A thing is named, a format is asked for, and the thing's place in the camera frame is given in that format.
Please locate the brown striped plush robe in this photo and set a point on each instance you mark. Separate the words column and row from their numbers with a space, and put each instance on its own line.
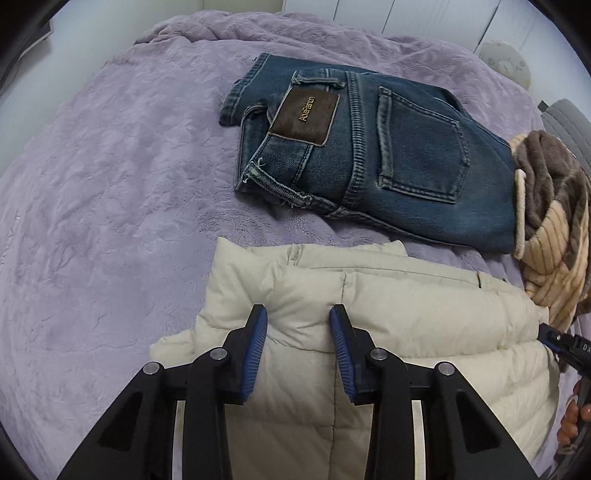
column 553, row 226

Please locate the folded blue denim jeans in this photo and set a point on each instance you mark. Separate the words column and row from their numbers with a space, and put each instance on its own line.
column 354, row 144

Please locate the cream quilted down jacket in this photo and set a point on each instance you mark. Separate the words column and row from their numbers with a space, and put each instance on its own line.
column 298, row 423

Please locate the person's right hand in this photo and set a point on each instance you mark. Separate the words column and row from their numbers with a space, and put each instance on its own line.
column 569, row 429

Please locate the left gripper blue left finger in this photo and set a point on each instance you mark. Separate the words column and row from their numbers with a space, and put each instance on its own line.
column 233, row 366

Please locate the purple textured bed blanket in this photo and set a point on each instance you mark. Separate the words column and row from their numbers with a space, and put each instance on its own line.
column 111, row 217

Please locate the white wardrobe doors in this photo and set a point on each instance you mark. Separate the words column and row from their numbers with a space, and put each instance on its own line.
column 468, row 23

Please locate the grey quilted headboard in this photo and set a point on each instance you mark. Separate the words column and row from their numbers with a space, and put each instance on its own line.
column 565, row 121

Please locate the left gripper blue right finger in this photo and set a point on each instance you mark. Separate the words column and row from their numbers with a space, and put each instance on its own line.
column 370, row 374

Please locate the patterned pillow at wall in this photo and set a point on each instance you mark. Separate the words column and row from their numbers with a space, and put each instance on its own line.
column 506, row 60

